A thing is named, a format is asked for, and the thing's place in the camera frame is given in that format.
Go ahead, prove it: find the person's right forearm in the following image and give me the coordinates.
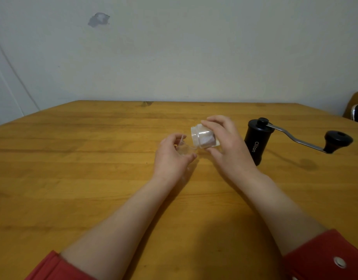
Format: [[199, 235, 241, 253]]
[[237, 170, 328, 256]]

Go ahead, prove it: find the person's right hand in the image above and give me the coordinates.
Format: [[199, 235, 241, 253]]
[[200, 114, 260, 185]]

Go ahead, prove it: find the red left sleeve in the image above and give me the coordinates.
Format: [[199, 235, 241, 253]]
[[24, 250, 97, 280]]

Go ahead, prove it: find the clear plastic cup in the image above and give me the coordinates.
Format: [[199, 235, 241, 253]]
[[174, 134, 198, 157]]

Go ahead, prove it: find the red right sleeve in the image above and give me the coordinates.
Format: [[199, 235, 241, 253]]
[[282, 229, 358, 280]]

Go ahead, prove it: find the red sleeve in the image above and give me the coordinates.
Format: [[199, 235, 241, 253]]
[[282, 229, 358, 280], [24, 250, 97, 280]]

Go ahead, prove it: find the person's left forearm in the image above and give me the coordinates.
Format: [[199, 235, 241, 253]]
[[59, 177, 179, 280]]

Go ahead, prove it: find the clear grinder jar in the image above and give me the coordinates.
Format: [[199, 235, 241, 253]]
[[190, 124, 221, 150]]

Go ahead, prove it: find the black hand grinder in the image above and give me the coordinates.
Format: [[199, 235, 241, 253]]
[[244, 117, 354, 166]]

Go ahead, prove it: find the person's left hand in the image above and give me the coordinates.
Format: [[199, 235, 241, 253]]
[[151, 133, 198, 187]]

